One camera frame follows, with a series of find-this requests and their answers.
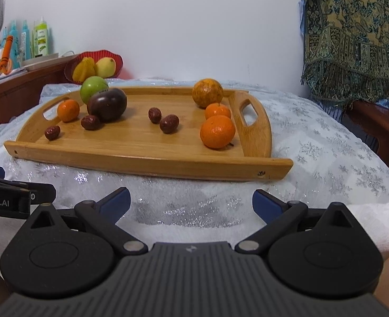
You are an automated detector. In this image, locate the red fluted fruit bowl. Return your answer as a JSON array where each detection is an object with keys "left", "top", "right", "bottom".
[{"left": 64, "top": 50, "right": 124, "bottom": 85}]

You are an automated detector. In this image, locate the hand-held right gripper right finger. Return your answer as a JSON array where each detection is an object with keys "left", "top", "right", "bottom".
[{"left": 236, "top": 189, "right": 355, "bottom": 255}]

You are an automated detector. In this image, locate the wooden chair right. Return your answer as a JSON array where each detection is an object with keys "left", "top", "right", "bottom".
[{"left": 346, "top": 101, "right": 389, "bottom": 172}]

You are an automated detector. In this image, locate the blue spray bottle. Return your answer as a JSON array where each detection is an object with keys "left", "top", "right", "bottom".
[
  {"left": 21, "top": 20, "right": 31, "bottom": 60},
  {"left": 9, "top": 20, "right": 20, "bottom": 68}
]

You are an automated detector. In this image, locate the stack of papers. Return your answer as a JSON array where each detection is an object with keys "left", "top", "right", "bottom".
[{"left": 0, "top": 68, "right": 26, "bottom": 88}]

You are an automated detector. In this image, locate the yellow mango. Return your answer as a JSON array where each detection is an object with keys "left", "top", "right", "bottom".
[{"left": 94, "top": 57, "right": 117, "bottom": 78}]

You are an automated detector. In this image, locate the yellow starfruit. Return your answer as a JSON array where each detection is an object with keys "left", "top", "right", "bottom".
[{"left": 72, "top": 57, "right": 96, "bottom": 83}]

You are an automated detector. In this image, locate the yellowish green-tinged orange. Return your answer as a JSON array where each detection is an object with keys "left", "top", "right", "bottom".
[{"left": 192, "top": 78, "right": 224, "bottom": 108}]

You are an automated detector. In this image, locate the beige plastic tray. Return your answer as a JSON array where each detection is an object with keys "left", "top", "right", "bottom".
[{"left": 21, "top": 54, "right": 61, "bottom": 71}]

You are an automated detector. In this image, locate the dark purple round fruit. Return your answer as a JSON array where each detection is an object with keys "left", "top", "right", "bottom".
[{"left": 87, "top": 88, "right": 128, "bottom": 122}]

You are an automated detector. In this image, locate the white terry towel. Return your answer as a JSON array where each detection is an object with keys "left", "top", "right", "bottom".
[{"left": 115, "top": 201, "right": 389, "bottom": 265}]

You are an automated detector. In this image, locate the large orange tangerine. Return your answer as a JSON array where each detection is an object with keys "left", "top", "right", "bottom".
[{"left": 57, "top": 99, "right": 80, "bottom": 123}]

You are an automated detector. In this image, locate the bamboo serving tray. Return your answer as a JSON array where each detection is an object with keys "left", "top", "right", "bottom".
[{"left": 3, "top": 86, "right": 294, "bottom": 181}]

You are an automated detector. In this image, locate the small orange tangerine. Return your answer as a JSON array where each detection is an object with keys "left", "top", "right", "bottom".
[
  {"left": 200, "top": 115, "right": 236, "bottom": 149},
  {"left": 204, "top": 102, "right": 231, "bottom": 121}
]

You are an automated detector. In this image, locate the green patterned fringed scarf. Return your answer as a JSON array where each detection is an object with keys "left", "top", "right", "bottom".
[{"left": 300, "top": 0, "right": 389, "bottom": 106}]

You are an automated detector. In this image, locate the green and white spray bottle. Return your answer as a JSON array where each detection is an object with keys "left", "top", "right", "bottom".
[{"left": 36, "top": 16, "right": 49, "bottom": 57}]

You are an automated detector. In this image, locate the brown wooden cabinet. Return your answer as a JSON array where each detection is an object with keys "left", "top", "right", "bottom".
[{"left": 0, "top": 54, "right": 79, "bottom": 139}]

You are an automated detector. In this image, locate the green apple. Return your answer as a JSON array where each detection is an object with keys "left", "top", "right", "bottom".
[{"left": 80, "top": 76, "right": 109, "bottom": 104}]

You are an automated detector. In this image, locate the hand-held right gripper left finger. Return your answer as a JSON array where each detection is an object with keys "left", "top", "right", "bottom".
[{"left": 30, "top": 187, "right": 149, "bottom": 255}]

